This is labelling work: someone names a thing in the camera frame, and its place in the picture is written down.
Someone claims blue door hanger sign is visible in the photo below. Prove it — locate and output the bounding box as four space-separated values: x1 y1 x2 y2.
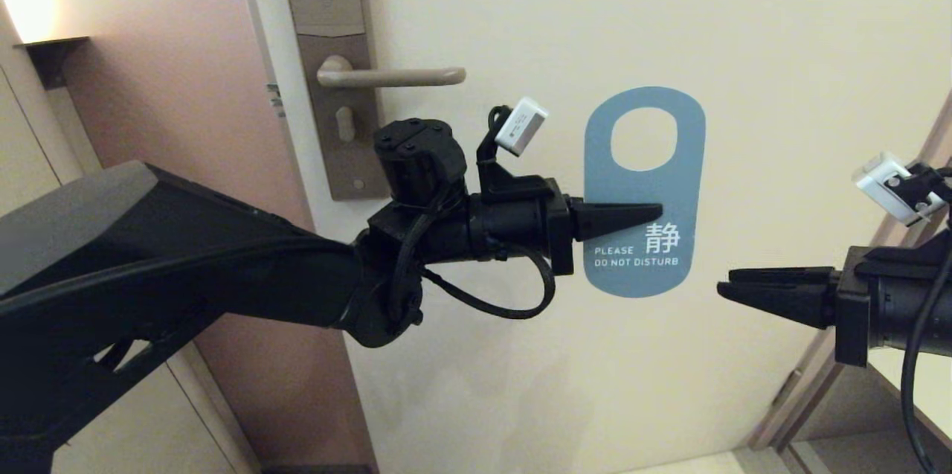
583 86 707 299

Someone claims white room door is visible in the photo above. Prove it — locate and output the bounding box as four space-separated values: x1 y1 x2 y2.
234 0 952 474

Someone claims white shelf board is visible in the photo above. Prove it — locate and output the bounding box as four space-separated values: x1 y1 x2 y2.
866 366 952 452

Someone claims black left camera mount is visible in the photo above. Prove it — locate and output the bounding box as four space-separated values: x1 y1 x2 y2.
476 106 556 205

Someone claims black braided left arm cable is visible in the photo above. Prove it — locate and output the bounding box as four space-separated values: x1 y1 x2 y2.
422 242 558 321

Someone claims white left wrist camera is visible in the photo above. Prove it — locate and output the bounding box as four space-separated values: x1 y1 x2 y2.
494 97 550 158

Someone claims beige metal door handle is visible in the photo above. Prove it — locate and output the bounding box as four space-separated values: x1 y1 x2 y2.
317 55 467 89

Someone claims wall lamp with shelf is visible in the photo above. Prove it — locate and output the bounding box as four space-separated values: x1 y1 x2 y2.
15 36 90 88

